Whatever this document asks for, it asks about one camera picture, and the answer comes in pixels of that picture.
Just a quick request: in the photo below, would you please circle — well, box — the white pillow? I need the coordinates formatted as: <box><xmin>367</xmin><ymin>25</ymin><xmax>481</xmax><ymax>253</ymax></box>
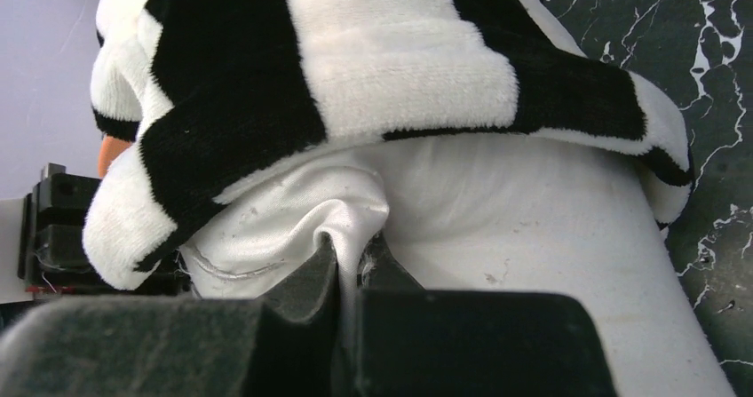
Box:
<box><xmin>182</xmin><ymin>133</ymin><xmax>733</xmax><ymax>396</ymax></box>

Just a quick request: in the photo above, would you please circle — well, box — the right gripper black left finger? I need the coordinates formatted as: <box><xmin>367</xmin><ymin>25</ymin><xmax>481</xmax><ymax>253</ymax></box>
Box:
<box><xmin>1</xmin><ymin>238</ymin><xmax>339</xmax><ymax>396</ymax></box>

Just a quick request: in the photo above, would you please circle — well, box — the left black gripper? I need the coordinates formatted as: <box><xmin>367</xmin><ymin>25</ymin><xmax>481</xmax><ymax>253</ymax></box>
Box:
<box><xmin>18</xmin><ymin>163</ymin><xmax>189</xmax><ymax>298</ymax></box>

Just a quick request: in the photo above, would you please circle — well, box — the white orange cylinder roll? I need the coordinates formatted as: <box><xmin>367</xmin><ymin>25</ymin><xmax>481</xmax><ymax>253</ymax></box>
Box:
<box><xmin>98</xmin><ymin>135</ymin><xmax>132</xmax><ymax>178</ymax></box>

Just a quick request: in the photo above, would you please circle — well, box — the black white striped pillowcase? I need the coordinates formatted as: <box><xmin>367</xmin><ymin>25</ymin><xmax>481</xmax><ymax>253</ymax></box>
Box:
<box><xmin>83</xmin><ymin>0</ymin><xmax>694</xmax><ymax>290</ymax></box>

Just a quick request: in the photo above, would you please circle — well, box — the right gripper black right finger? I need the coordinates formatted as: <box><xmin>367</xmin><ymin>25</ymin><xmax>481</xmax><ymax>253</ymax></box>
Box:
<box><xmin>355</xmin><ymin>236</ymin><xmax>616</xmax><ymax>397</ymax></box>

